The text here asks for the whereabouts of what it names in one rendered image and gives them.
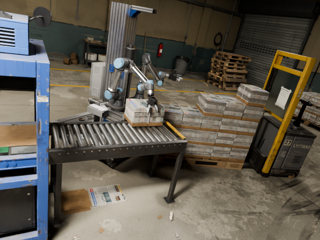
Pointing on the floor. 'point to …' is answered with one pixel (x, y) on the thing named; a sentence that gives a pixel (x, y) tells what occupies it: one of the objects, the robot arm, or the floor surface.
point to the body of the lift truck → (285, 146)
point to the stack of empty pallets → (234, 59)
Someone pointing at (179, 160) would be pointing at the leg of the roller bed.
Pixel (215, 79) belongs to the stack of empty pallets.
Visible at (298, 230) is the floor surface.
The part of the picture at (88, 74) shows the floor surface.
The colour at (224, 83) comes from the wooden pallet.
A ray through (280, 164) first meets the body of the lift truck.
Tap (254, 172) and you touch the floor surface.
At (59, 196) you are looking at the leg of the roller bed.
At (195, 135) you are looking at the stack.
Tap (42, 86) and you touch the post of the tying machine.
